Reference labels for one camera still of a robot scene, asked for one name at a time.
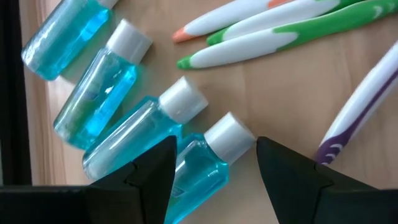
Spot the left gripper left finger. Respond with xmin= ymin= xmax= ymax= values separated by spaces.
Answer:
xmin=88 ymin=136 xmax=178 ymax=224

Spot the purple and white toothbrush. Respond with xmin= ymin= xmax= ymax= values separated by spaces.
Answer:
xmin=313 ymin=40 xmax=398 ymax=166

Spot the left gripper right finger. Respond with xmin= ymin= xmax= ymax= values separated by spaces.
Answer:
xmin=256 ymin=136 xmax=376 ymax=224

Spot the green and white toothbrush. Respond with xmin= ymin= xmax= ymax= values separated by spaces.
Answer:
xmin=206 ymin=0 xmax=366 ymax=47
xmin=176 ymin=0 xmax=398 ymax=71

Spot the orange and white toothbrush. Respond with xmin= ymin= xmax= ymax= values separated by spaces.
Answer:
xmin=172 ymin=0 xmax=296 ymax=44

